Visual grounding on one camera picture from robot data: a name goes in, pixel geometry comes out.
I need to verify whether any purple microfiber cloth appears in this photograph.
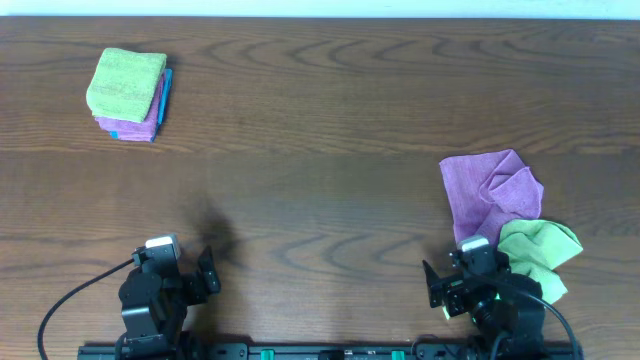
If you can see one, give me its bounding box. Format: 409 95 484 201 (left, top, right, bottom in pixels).
439 149 544 246

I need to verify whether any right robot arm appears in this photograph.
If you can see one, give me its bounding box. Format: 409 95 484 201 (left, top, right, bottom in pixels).
422 261 551 359

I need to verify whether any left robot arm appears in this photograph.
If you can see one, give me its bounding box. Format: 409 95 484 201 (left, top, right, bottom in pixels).
114 245 221 359

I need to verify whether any crumpled green microfiber cloth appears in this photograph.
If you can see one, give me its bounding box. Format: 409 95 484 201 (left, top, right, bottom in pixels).
498 219 583 304

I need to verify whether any folded purple cloth in stack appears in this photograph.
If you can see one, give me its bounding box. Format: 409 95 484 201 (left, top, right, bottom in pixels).
95 75 165 142

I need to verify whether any folded blue cloth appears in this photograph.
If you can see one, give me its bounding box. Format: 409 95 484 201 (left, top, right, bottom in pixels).
109 68 174 143

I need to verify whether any folded green cloth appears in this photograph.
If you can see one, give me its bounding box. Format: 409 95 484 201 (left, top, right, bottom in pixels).
86 48 167 123

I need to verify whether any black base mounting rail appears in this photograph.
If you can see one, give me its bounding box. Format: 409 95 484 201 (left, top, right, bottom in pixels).
76 343 575 360

